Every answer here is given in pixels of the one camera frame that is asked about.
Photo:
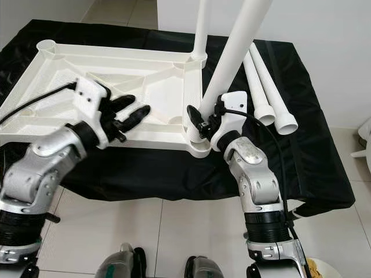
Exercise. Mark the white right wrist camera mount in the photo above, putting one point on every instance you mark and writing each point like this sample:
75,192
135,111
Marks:
233,110

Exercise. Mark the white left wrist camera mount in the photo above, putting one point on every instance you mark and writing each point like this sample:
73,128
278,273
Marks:
91,95

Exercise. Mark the grey robot left foot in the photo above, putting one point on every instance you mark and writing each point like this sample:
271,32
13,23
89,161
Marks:
122,262

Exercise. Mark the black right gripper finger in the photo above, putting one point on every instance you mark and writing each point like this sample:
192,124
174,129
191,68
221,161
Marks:
195,118

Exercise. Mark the black tablecloth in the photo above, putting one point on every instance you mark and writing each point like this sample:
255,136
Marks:
319,150

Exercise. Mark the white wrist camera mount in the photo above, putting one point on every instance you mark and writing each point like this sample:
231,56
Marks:
233,110
91,95

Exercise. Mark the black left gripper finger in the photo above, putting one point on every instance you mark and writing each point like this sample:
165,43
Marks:
123,103
137,116

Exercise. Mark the yellow cloth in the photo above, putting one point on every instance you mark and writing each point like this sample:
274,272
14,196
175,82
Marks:
316,268

